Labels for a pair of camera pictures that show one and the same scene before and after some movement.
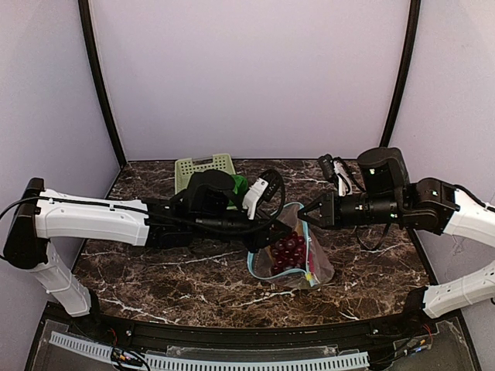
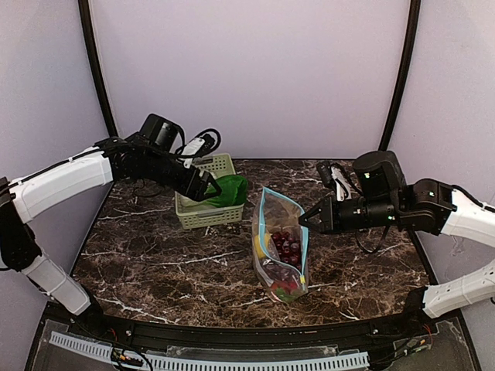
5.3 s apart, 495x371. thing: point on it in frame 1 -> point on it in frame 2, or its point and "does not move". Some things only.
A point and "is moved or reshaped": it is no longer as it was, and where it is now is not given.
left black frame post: x=86 y=24 does not move
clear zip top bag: x=295 y=260 is moved or reshaped
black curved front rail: x=332 y=336 does not move
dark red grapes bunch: x=288 y=252 is moved or reshaped
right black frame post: x=413 y=23 does not move
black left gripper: x=261 y=233 -> x=192 y=182
